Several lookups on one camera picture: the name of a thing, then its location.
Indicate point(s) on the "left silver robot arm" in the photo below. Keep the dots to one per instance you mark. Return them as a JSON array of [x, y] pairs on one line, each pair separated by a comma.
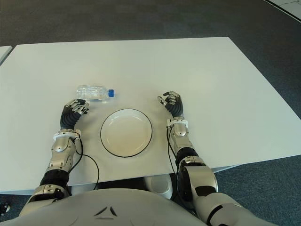
[[61, 150]]

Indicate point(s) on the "white plate with black rim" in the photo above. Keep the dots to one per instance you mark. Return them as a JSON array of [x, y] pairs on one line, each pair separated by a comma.
[[127, 134]]

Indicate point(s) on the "clear bottle with blue cap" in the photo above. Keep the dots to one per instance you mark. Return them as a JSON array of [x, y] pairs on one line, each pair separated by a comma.
[[94, 92]]

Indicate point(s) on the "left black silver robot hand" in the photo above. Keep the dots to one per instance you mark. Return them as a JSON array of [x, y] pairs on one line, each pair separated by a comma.
[[70, 115]]

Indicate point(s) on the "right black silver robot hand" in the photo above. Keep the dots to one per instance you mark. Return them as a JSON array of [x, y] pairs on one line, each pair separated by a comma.
[[175, 106]]

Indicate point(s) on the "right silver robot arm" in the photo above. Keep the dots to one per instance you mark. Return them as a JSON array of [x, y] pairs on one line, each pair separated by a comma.
[[200, 171]]

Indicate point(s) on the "white side table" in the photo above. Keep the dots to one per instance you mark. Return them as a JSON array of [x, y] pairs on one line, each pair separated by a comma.
[[3, 53]]

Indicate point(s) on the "white robot right leg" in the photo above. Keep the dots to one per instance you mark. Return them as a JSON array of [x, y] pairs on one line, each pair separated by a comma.
[[160, 186]]

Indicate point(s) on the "grey robot torso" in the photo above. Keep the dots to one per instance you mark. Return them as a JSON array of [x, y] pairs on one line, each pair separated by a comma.
[[105, 212]]

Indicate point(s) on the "white robot left leg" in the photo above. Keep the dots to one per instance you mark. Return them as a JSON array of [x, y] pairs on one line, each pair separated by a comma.
[[83, 188]]

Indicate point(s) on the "white robot leg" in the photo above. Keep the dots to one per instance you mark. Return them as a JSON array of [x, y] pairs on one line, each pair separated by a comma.
[[83, 188], [160, 186]]

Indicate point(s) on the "small black floor object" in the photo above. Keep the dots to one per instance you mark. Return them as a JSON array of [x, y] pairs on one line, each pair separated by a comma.
[[3, 208]]

